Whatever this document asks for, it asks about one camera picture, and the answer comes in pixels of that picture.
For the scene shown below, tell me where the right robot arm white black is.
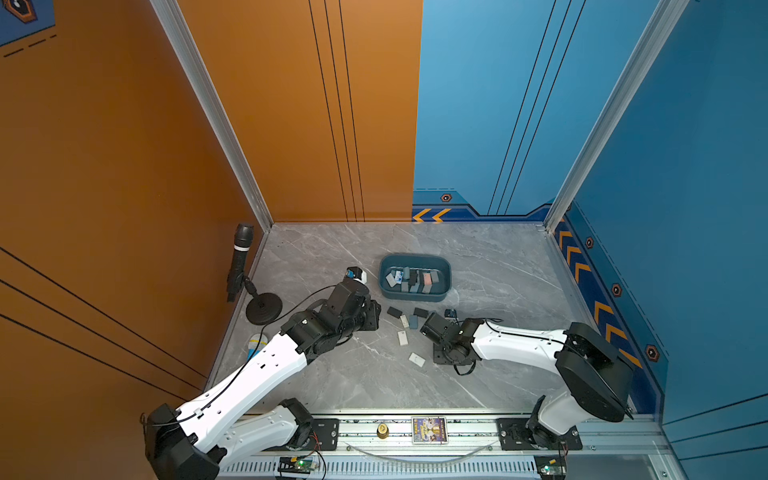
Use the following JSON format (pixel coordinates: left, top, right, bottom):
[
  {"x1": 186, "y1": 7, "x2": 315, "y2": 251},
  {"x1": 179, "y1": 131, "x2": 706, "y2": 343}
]
[{"x1": 420, "y1": 314, "x2": 636, "y2": 447}]

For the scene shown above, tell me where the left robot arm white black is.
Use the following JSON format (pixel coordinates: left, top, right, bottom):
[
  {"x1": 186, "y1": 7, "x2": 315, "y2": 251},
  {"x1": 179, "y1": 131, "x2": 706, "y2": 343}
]
[{"x1": 142, "y1": 294, "x2": 381, "y2": 479}]

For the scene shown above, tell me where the white eraser low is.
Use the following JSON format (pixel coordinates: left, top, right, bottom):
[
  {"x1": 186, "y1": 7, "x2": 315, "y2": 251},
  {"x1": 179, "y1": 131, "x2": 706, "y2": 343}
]
[{"x1": 409, "y1": 353, "x2": 425, "y2": 367}]

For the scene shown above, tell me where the teal plastic storage box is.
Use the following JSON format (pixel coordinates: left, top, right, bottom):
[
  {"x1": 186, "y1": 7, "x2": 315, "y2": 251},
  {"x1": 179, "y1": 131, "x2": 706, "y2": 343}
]
[{"x1": 379, "y1": 253, "x2": 452, "y2": 303}]

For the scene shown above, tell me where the black round microphone base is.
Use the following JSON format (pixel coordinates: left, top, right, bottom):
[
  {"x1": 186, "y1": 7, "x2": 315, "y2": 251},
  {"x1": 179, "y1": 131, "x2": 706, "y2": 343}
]
[{"x1": 245, "y1": 293, "x2": 283, "y2": 326}]

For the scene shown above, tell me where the black microphone on stand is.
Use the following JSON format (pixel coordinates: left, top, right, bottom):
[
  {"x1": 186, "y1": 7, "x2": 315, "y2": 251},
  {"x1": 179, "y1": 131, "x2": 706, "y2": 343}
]
[{"x1": 227, "y1": 223, "x2": 257, "y2": 302}]

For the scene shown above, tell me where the right green circuit board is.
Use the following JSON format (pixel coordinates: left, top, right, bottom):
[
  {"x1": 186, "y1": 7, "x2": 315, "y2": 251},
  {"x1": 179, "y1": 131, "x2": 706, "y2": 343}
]
[{"x1": 534, "y1": 456, "x2": 567, "y2": 480}]

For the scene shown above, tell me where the green circuit board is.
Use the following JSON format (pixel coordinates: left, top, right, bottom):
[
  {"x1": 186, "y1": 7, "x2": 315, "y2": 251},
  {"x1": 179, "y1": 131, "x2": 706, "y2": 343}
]
[
  {"x1": 534, "y1": 456, "x2": 567, "y2": 480},
  {"x1": 276, "y1": 456, "x2": 321, "y2": 479}
]

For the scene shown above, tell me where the left green circuit board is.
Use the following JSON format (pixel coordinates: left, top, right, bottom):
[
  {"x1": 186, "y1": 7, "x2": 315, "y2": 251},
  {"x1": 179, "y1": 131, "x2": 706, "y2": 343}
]
[{"x1": 276, "y1": 456, "x2": 321, "y2": 479}]

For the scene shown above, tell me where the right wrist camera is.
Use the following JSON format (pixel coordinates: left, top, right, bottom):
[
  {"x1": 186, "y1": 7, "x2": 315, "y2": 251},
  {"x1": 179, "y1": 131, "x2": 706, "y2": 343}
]
[{"x1": 420, "y1": 312, "x2": 460, "y2": 345}]

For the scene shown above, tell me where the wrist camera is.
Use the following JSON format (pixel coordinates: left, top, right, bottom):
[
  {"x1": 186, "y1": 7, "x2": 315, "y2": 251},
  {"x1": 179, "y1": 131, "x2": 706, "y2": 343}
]
[
  {"x1": 420, "y1": 312, "x2": 460, "y2": 345},
  {"x1": 346, "y1": 266, "x2": 368, "y2": 284}
]

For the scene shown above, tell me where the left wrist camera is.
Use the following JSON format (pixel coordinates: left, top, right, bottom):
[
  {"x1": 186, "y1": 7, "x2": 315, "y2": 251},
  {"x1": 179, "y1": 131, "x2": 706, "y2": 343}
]
[{"x1": 346, "y1": 266, "x2": 368, "y2": 284}]

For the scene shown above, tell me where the colourful card on rail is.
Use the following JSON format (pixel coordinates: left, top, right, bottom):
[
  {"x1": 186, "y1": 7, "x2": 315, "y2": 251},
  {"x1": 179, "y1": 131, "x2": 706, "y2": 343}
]
[{"x1": 411, "y1": 416, "x2": 448, "y2": 445}]

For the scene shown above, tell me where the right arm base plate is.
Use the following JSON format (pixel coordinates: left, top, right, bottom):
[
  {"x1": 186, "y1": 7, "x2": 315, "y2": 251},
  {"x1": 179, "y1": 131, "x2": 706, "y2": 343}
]
[{"x1": 496, "y1": 418, "x2": 583, "y2": 451}]

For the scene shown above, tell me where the brass knob on rail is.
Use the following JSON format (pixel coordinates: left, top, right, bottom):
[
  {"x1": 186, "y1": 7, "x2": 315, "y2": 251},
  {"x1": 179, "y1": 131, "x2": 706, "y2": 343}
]
[{"x1": 376, "y1": 423, "x2": 390, "y2": 439}]

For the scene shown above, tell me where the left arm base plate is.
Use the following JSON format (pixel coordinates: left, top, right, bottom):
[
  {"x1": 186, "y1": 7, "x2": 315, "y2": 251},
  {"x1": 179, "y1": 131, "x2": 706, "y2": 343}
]
[{"x1": 285, "y1": 418, "x2": 339, "y2": 451}]

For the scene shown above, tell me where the aluminium front rail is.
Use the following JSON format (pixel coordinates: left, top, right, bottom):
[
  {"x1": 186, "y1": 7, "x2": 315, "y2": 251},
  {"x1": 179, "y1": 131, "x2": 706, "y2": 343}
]
[{"x1": 167, "y1": 413, "x2": 601, "y2": 457}]

